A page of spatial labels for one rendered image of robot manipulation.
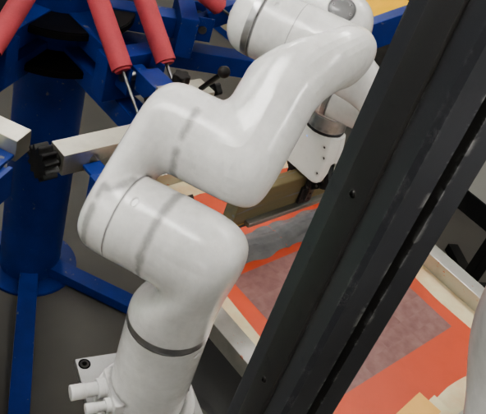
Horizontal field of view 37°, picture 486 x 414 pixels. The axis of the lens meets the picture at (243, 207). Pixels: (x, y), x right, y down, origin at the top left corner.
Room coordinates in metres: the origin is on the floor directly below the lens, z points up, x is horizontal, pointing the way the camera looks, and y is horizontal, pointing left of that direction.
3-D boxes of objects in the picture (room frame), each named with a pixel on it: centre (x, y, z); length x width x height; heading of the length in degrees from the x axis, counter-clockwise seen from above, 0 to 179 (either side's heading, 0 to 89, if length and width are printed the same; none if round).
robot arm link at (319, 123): (1.15, -0.08, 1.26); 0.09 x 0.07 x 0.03; 52
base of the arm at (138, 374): (0.53, 0.05, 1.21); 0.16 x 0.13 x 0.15; 125
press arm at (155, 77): (1.41, 0.25, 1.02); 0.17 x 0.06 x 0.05; 52
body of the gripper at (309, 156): (1.15, -0.09, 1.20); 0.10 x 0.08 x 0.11; 52
